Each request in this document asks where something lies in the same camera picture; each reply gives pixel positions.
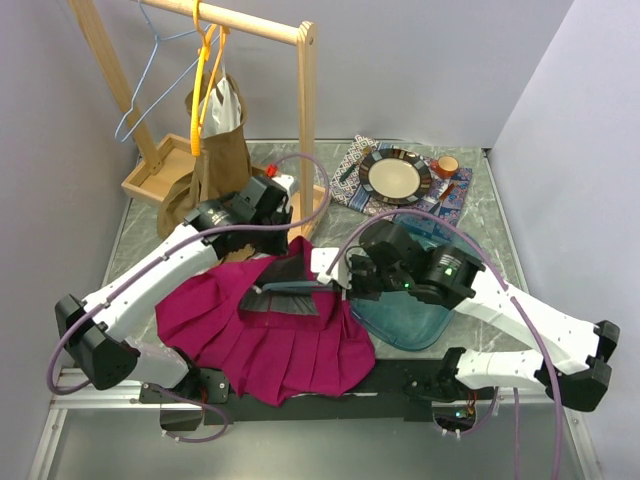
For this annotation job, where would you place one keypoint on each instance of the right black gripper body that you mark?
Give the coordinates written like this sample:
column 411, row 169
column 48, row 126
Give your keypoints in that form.
column 367, row 280

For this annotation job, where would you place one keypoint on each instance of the wooden clothes rack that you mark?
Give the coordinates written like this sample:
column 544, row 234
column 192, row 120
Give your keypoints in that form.
column 177, row 173

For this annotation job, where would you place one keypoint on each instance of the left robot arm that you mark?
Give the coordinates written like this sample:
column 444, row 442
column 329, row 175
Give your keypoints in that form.
column 97, row 330

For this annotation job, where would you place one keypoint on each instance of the dark green pen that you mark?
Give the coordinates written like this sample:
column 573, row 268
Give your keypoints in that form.
column 347, row 172

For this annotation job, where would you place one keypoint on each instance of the orange ceramic cup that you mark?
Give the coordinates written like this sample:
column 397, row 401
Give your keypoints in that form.
column 445, row 166

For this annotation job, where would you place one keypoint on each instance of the teal plastic hanger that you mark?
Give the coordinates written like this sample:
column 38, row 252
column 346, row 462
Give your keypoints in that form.
column 296, row 286

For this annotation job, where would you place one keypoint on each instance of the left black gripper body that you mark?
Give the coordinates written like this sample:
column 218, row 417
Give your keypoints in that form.
column 270, row 241

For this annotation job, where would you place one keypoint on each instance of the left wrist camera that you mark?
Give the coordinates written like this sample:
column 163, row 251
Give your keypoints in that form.
column 288, row 182

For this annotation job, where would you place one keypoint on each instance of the magenta garment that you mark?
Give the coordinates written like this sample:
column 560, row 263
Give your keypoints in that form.
column 271, row 345

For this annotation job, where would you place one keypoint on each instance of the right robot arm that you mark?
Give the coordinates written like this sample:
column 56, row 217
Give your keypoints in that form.
column 566, row 358

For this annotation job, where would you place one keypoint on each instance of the tan skirt with white lining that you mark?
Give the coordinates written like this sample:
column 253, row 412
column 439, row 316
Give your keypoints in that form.
column 224, row 165

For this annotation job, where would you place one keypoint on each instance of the brown rimmed ceramic plate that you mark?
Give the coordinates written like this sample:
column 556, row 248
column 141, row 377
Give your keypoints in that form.
column 395, row 176

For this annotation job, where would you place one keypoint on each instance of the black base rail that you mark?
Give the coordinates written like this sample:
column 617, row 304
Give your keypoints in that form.
column 405, row 389

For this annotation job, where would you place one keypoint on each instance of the teal plastic basket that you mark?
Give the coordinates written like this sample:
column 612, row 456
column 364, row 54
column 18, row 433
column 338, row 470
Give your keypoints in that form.
column 405, row 320

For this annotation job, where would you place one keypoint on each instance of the light blue wire hanger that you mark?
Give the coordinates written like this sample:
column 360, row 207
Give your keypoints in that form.
column 172, row 58

